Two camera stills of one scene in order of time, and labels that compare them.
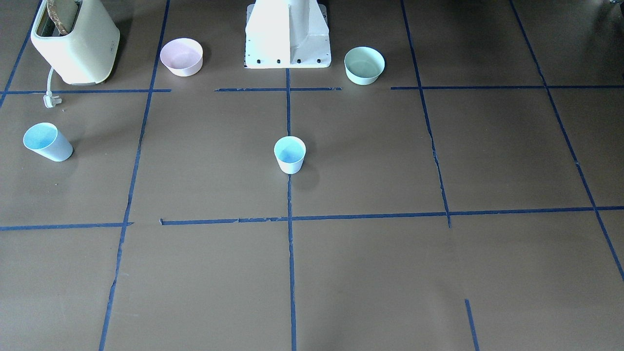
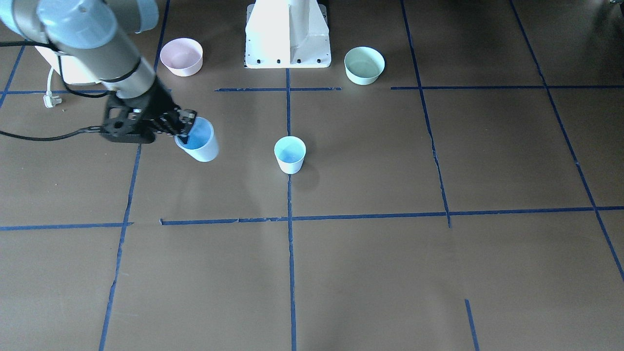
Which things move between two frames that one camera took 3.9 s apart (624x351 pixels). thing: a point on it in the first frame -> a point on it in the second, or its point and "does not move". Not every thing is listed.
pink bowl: [183, 57] does not move
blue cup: [290, 151] does not move
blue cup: [46, 139] -> [202, 143]
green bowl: [363, 65] does not move
